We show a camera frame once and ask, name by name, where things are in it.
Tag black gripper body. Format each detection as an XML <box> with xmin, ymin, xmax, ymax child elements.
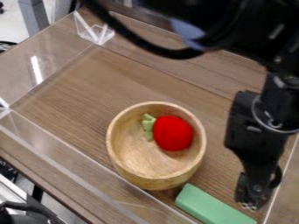
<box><xmin>223</xmin><ymin>90</ymin><xmax>299</xmax><ymax>182</ymax></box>

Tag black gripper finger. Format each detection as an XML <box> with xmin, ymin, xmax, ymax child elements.
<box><xmin>235</xmin><ymin>165</ymin><xmax>276</xmax><ymax>211</ymax></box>
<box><xmin>268</xmin><ymin>164</ymin><xmax>283</xmax><ymax>189</ymax></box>

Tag green rectangular block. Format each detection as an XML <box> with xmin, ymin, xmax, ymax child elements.
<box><xmin>175</xmin><ymin>183</ymin><xmax>258</xmax><ymax>224</ymax></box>

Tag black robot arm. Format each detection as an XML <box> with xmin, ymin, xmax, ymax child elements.
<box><xmin>83</xmin><ymin>0</ymin><xmax>299</xmax><ymax>210</ymax></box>

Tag brown wooden bowl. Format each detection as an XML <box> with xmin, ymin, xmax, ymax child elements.
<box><xmin>107</xmin><ymin>101</ymin><xmax>207</xmax><ymax>191</ymax></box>

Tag small light green stick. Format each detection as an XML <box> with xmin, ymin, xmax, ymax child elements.
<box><xmin>141</xmin><ymin>114</ymin><xmax>156</xmax><ymax>141</ymax></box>

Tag red plush ball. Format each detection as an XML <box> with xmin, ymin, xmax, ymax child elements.
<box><xmin>153</xmin><ymin>115</ymin><xmax>192</xmax><ymax>151</ymax></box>

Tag black cable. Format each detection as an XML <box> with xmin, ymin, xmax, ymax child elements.
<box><xmin>0</xmin><ymin>200</ymin><xmax>60</xmax><ymax>224</ymax></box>

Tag grey table leg post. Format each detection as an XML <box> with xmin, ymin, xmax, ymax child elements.
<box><xmin>17</xmin><ymin>0</ymin><xmax>51</xmax><ymax>36</ymax></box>

